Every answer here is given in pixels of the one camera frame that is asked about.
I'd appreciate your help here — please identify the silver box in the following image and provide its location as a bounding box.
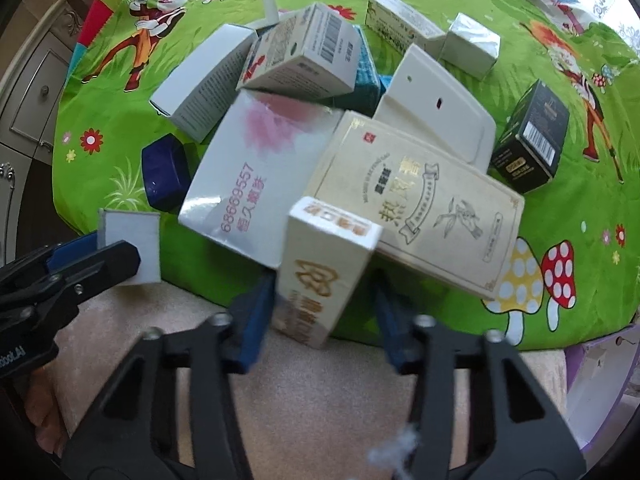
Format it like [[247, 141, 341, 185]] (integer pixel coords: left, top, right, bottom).
[[440, 12, 502, 81]]

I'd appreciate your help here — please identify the white and green box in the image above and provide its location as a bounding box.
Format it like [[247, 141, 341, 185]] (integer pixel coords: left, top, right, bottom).
[[365, 0, 447, 58]]

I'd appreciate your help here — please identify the black box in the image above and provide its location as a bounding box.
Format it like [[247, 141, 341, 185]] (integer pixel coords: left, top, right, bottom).
[[489, 78, 572, 195]]

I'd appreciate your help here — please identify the grey cabinet with drawers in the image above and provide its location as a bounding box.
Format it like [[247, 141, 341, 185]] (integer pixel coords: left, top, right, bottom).
[[0, 0, 96, 261]]

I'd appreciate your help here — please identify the white box with pink flower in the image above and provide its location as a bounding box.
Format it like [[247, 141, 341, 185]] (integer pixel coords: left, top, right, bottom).
[[177, 91, 346, 270]]

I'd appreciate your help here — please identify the large cream gold-print box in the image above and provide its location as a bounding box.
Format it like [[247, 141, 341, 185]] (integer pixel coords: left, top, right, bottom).
[[302, 110, 526, 302]]

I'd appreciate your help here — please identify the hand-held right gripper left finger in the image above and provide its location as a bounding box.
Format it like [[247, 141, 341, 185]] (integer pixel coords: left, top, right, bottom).
[[57, 272, 278, 480]]

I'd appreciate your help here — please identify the beige cushion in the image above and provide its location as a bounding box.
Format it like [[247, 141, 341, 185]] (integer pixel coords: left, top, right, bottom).
[[30, 255, 571, 480]]

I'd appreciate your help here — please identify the small white box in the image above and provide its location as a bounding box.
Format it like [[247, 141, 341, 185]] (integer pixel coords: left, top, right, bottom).
[[97, 208, 162, 286]]

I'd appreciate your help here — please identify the white lace curtain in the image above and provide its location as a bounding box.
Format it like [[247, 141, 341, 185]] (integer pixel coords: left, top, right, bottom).
[[520, 0, 640, 61]]

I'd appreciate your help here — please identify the white box with red figure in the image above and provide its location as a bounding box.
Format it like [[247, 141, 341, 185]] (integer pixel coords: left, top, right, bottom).
[[236, 2, 362, 100]]

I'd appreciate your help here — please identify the teal box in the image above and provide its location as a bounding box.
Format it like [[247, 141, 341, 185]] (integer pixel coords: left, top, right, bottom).
[[350, 25, 396, 118]]

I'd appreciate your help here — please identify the cream box with gold emblem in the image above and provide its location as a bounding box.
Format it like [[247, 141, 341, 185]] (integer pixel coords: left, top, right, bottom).
[[270, 196, 385, 350]]

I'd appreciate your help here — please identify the dark blue box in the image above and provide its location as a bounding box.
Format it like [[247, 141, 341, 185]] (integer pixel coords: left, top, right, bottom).
[[141, 133, 193, 212]]

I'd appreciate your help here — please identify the plain white tall box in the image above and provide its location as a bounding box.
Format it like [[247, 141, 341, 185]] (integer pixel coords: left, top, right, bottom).
[[149, 24, 258, 143]]

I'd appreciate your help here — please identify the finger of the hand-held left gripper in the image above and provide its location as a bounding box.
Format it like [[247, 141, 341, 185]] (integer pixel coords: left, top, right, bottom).
[[30, 240, 142, 321], [0, 230, 100, 301]]

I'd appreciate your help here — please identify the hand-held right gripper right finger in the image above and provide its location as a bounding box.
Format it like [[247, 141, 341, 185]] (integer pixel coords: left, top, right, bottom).
[[372, 275, 591, 480]]

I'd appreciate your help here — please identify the green cartoon printed blanket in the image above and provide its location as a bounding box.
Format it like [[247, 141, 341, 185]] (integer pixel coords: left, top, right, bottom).
[[52, 0, 640, 356]]

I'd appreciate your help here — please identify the white plastic device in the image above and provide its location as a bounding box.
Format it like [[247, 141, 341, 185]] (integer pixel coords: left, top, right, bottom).
[[372, 43, 497, 165]]

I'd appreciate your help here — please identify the white and purple box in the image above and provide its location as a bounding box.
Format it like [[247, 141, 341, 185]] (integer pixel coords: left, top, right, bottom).
[[565, 325, 640, 461]]

